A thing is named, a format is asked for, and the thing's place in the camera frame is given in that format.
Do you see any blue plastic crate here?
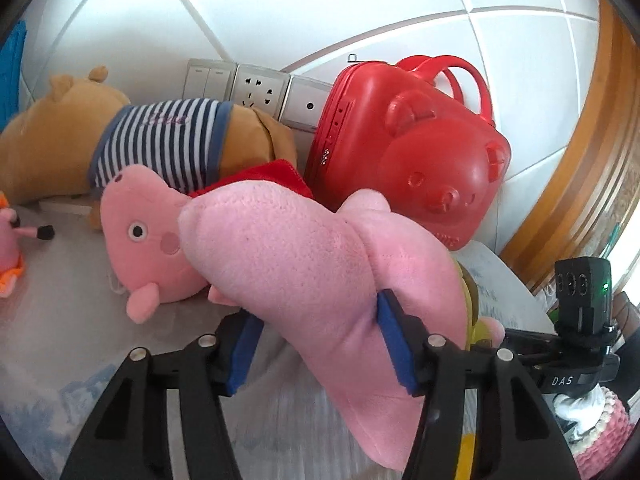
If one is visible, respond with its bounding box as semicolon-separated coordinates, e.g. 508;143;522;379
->
0;20;28;126

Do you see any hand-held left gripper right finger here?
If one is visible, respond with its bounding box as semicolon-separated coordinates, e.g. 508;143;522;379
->
376;290;581;480

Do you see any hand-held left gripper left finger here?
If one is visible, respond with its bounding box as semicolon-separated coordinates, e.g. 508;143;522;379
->
60;310;265;480

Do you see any pink pig plush red dress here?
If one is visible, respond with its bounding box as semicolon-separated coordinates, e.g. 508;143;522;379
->
100;159;316;323

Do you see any big pink plush toy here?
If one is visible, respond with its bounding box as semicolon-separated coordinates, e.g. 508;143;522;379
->
177;182;506;473

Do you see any white wall power socket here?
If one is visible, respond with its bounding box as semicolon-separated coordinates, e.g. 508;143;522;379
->
227;63;292;118

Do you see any wooden wall trim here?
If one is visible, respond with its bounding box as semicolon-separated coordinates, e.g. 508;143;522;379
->
500;0;640;296

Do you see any white wall jack plate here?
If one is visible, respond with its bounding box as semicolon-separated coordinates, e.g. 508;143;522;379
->
280;75;335;133

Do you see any red toy suitcase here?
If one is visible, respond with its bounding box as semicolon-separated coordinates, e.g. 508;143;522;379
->
304;55;512;252

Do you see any pink pig plush orange dress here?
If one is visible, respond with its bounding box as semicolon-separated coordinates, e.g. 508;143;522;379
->
0;191;55;301

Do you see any round desktop with floral cloth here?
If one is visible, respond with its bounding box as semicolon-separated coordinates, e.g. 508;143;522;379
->
0;200;551;480

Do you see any brown capybara plush striped shirt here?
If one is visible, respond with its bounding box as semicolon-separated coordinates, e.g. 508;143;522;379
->
0;65;298;231

